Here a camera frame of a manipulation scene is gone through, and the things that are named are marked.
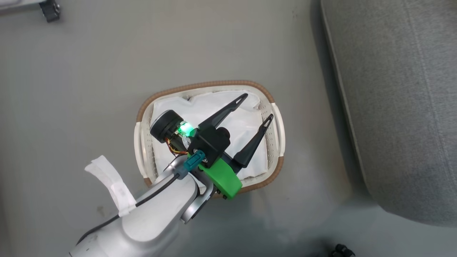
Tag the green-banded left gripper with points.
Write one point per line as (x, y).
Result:
(221, 178)

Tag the silver-grey left robot arm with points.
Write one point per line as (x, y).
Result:
(153, 217)

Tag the grey fabric sofa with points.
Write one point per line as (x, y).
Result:
(403, 107)

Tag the white cloth basket liner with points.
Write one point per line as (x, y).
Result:
(235, 128)

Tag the white laundry basket brown rim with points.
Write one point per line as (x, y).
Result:
(203, 85)

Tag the white tape strip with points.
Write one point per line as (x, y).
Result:
(110, 180)

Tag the black caster wheel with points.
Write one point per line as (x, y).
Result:
(50, 10)

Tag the grey partition foot with caster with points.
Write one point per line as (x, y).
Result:
(18, 4)

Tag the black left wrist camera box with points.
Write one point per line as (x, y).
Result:
(210, 144)

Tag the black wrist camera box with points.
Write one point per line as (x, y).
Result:
(210, 144)
(342, 251)

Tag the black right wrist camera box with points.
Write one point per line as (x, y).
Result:
(342, 251)

